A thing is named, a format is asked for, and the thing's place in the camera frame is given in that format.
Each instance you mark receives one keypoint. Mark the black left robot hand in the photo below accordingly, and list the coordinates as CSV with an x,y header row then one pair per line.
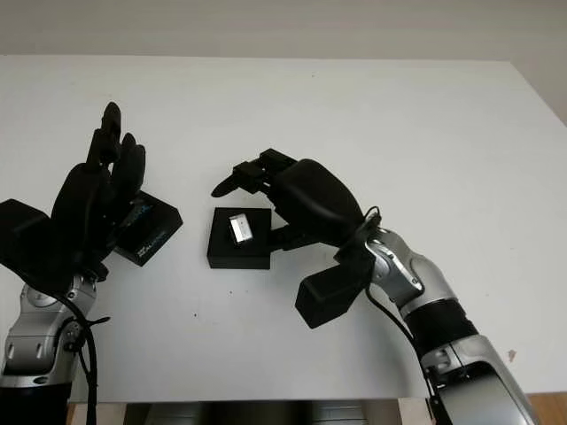
x,y
80,208

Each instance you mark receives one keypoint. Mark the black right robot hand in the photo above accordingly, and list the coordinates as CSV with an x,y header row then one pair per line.
x,y
314,199

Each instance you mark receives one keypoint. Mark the black RealSense box lid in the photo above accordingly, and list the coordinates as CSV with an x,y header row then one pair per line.
x,y
155,230

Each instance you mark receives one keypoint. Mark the small silver RealSense camera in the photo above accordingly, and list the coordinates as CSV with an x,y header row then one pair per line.
x,y
241,229

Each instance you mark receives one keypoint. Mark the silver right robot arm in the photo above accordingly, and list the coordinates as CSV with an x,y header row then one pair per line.
x,y
434,301

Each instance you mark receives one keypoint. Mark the grey robot torso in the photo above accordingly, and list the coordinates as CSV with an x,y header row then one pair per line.
x,y
248,414

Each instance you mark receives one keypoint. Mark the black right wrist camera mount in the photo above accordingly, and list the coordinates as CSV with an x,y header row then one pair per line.
x,y
328,292

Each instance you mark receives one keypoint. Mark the black foam-lined camera box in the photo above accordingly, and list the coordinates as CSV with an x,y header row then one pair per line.
x,y
221,259

